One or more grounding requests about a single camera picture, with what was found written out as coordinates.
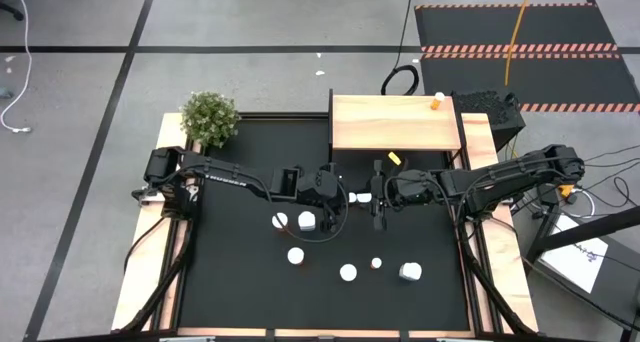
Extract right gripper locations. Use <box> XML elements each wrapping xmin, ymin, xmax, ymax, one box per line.
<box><xmin>355</xmin><ymin>159</ymin><xmax>444</xmax><ymax>232</ymax></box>

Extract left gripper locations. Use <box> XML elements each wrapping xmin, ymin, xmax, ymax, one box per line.
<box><xmin>298</xmin><ymin>161</ymin><xmax>349</xmax><ymax>233</ymax></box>

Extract white melatonin bottle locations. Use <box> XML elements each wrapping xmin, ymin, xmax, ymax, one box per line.
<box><xmin>398</xmin><ymin>261</ymin><xmax>424</xmax><ymax>283</ymax></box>
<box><xmin>297</xmin><ymin>210</ymin><xmax>318</xmax><ymax>232</ymax></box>

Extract potted green plant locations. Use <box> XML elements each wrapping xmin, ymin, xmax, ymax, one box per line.
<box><xmin>180</xmin><ymin>90</ymin><xmax>242</xmax><ymax>149</ymax></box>

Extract black table mat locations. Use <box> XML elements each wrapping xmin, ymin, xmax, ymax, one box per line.
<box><xmin>178</xmin><ymin>117</ymin><xmax>471</xmax><ymax>332</ymax></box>

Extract black perforated crate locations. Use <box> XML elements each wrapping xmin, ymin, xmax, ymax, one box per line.
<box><xmin>451</xmin><ymin>90</ymin><xmax>527</xmax><ymax>151</ymax></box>

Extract black floor mat striped edges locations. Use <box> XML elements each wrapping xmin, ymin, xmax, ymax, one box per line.
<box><xmin>413</xmin><ymin>2</ymin><xmax>640</xmax><ymax>114</ymax></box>

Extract white board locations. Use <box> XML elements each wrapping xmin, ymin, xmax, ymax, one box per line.
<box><xmin>539</xmin><ymin>214</ymin><xmax>610</xmax><ymax>294</ymax></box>

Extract dark side table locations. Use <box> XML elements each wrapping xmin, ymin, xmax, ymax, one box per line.
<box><xmin>524</xmin><ymin>201</ymin><xmax>640</xmax><ymax>333</ymax></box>

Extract black office chair base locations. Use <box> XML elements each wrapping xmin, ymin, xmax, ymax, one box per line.
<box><xmin>0</xmin><ymin>0</ymin><xmax>34</xmax><ymax>22</ymax></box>

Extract wooden shelf with black frame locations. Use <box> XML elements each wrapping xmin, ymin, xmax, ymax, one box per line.
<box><xmin>327</xmin><ymin>88</ymin><xmax>469</xmax><ymax>171</ymax></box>

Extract black aluminium table frame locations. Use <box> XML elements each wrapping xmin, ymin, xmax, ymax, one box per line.
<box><xmin>112</xmin><ymin>111</ymin><xmax>539</xmax><ymax>342</ymax></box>

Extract black coiled cable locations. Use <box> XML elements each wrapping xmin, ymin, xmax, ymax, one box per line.
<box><xmin>380</xmin><ymin>0</ymin><xmax>420</xmax><ymax>97</ymax></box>

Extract yellow cable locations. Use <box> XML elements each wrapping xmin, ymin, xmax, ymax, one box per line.
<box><xmin>504</xmin><ymin>0</ymin><xmax>535</xmax><ymax>87</ymax></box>

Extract white cable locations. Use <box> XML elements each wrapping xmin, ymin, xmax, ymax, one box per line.
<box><xmin>0</xmin><ymin>0</ymin><xmax>34</xmax><ymax>134</ymax></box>

